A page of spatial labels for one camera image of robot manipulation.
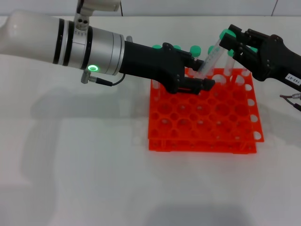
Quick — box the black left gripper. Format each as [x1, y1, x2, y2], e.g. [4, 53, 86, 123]
[119, 41, 216, 95]

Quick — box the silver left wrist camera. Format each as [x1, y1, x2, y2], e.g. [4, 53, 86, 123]
[74, 0, 122, 31]

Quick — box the dark right arm cable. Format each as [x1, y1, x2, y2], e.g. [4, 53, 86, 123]
[279, 93, 301, 108]

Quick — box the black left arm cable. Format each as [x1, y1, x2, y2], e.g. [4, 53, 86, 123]
[80, 70, 127, 87]

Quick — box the orange plastic test tube rack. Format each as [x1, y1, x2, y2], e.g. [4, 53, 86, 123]
[148, 67, 265, 155]

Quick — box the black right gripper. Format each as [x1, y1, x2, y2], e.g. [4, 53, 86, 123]
[219, 24, 301, 93]

